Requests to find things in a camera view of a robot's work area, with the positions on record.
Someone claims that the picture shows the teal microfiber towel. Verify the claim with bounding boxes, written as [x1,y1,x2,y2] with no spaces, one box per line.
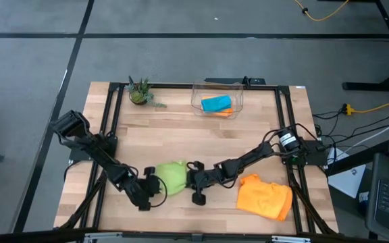
[201,94,232,114]

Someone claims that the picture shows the black left wrist camera cable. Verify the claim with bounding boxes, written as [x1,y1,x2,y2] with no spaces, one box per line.
[149,175,168,209]

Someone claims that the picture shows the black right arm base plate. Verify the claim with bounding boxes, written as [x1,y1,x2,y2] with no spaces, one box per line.
[280,138,327,166]

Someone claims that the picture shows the black floor cables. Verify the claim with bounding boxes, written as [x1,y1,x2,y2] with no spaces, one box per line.
[312,109,389,149]

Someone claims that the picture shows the yellow extension cord with plug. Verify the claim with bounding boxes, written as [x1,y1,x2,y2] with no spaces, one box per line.
[342,101,389,116]

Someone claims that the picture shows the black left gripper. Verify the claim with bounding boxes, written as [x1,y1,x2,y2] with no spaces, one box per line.
[123,166,163,212]

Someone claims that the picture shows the lime green microfiber towel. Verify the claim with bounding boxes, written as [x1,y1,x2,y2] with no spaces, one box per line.
[155,160,188,196]

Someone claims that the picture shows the black metal table frame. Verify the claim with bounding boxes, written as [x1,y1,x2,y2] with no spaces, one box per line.
[57,82,339,236]

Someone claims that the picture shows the yellow floor cable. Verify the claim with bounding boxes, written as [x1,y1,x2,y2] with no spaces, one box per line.
[294,0,350,22]

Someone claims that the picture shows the clear plastic bin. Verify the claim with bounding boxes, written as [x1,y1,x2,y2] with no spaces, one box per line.
[190,80,244,119]

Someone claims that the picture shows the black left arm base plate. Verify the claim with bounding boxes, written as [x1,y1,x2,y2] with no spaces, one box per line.
[64,136,118,162]

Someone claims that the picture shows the black rail with silver brackets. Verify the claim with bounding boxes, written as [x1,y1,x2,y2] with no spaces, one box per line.
[0,228,389,243]

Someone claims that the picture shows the small potted succulent plant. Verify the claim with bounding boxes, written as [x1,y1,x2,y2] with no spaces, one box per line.
[126,75,167,109]

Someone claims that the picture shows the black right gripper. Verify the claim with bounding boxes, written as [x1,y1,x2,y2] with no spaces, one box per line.
[186,161,219,206]

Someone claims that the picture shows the white box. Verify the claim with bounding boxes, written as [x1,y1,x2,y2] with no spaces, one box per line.
[328,165,367,200]

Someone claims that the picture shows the orange microfiber towel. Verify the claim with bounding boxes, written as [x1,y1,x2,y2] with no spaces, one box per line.
[201,96,234,118]
[236,173,293,222]

